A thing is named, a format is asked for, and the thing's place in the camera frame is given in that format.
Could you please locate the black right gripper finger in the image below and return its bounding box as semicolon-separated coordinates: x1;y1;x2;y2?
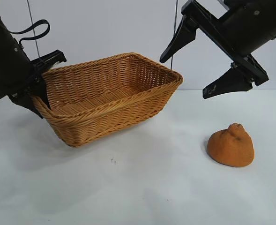
160;14;197;64
202;67;254;100

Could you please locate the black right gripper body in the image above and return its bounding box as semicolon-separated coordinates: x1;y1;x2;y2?
181;0;276;86

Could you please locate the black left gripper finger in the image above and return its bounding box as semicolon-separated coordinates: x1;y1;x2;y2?
31;78;52;110
10;90;44;119

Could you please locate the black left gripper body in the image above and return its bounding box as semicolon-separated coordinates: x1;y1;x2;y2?
0;17;67;106

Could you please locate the woven wicker basket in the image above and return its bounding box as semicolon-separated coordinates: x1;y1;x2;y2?
32;52;184;148

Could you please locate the thin hanging cable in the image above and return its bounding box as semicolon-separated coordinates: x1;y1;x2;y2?
171;0;179;69
27;0;40;59

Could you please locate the black looped strap cable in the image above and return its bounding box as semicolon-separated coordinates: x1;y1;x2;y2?
8;20;51;45

